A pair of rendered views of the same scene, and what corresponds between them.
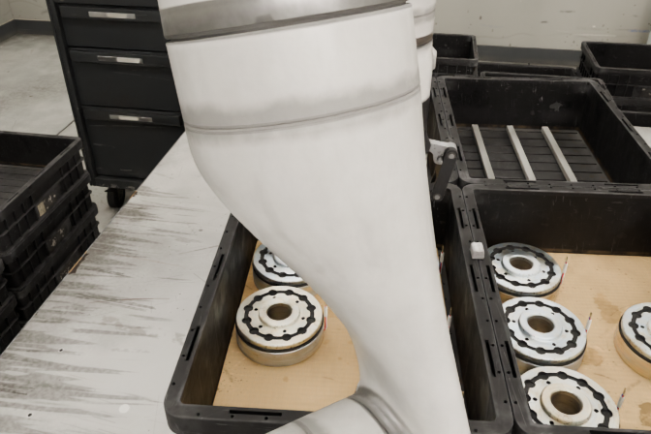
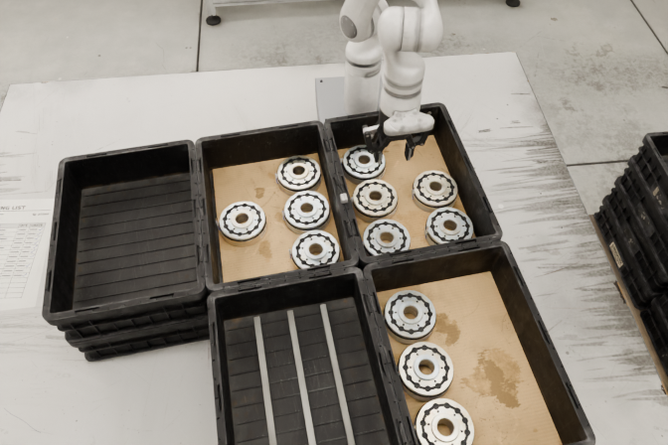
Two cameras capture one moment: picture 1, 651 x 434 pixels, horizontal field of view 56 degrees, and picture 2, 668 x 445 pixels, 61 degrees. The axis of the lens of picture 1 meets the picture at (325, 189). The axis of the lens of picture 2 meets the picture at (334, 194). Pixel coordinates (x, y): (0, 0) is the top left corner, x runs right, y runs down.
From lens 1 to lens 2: 138 cm
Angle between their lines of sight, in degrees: 93
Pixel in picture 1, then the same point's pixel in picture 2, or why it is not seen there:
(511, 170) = (319, 404)
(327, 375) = (402, 180)
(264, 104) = not seen: outside the picture
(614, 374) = (270, 209)
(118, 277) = (582, 286)
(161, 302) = (536, 272)
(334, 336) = (407, 200)
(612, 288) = (258, 268)
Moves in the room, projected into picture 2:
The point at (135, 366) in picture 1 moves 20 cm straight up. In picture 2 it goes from (514, 227) to (538, 179)
